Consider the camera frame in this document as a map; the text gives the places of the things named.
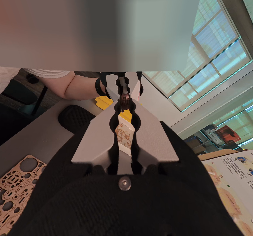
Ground person's left forearm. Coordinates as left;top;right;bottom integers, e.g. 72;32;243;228
63;71;99;100

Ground red tool case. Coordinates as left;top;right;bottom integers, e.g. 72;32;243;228
215;125;242;144

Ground laser-cut wooden part sheet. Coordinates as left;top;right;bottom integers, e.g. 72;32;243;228
0;155;48;236

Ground pile of tan rubber bands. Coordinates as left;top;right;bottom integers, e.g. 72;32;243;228
116;124;132;149

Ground white t-shirt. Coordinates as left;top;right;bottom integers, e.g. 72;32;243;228
0;67;70;94

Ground printed instruction poster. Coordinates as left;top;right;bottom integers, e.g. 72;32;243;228
202;150;253;236

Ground storage shelf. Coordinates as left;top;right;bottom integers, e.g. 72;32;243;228
184;122;249;155

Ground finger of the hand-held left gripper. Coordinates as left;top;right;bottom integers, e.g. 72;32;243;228
105;72;122;102
126;72;142;102

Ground nested yellow plastic bins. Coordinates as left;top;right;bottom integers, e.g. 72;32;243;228
95;97;132;123

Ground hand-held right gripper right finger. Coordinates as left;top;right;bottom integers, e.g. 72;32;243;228
131;100;179;168

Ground small dark wooden gear part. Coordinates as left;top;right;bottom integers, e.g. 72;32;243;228
119;94;131;112

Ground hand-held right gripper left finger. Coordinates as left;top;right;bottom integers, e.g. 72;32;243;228
71;101;122;170

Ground white cardboard tray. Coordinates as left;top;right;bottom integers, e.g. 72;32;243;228
115;116;137;157

